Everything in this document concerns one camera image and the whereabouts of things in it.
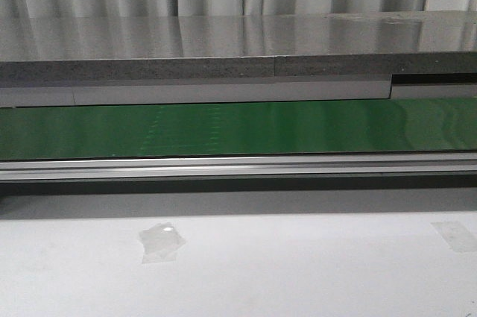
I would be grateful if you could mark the grey rear conveyor rail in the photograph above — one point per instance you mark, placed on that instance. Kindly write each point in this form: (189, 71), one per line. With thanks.
(219, 90)

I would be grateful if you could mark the clear tape patch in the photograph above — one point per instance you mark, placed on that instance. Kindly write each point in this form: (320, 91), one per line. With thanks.
(458, 238)
(160, 243)

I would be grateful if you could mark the clear tape patch right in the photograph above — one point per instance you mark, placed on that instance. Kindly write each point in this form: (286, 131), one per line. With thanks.
(458, 238)

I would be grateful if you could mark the aluminium conveyor front rail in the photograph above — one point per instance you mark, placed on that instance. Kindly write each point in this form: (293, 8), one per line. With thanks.
(178, 167)

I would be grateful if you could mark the green conveyor belt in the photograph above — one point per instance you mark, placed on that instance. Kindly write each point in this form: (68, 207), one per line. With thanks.
(258, 128)

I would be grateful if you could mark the clear tape patch left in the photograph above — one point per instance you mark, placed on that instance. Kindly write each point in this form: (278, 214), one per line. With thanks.
(160, 243)

